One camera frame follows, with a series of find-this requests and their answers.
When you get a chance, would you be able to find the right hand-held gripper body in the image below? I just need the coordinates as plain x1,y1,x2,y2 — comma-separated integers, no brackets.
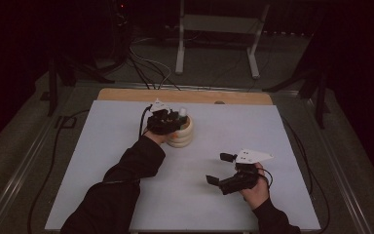
218,148,275,196

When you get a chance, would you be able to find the white floor cable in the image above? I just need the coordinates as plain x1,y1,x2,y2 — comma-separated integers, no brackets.
129,38,173,90

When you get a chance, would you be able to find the long black floor cable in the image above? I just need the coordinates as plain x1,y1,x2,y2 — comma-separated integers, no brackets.
27,109,91,234
280,116,331,234

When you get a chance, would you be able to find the dark equipment rack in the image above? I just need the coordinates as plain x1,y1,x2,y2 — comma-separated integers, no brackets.
109,0,133,64

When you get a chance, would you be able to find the person's left hand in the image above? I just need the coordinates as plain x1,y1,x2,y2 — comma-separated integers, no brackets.
143,129,177,146

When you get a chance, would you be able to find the cream ribbed pen holder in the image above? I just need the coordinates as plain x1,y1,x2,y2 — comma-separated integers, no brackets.
166,114,195,149

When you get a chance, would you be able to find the white metal stand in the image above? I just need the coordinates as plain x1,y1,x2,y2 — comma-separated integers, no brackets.
174,0,271,79

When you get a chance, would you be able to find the black stand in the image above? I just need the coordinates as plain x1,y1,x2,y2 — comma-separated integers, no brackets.
262,32,331,130
47,57,115,117

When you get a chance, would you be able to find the person's right hand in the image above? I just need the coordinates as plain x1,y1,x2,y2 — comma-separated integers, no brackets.
238,161,271,211

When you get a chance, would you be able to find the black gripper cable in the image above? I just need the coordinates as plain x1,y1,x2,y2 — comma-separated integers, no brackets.
137,103,154,138
257,166,274,190

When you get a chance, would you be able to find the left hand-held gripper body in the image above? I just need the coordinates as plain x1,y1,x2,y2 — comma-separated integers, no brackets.
146,98,180,137

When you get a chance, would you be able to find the light grey table mat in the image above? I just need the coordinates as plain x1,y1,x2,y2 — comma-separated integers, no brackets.
44,99,321,232

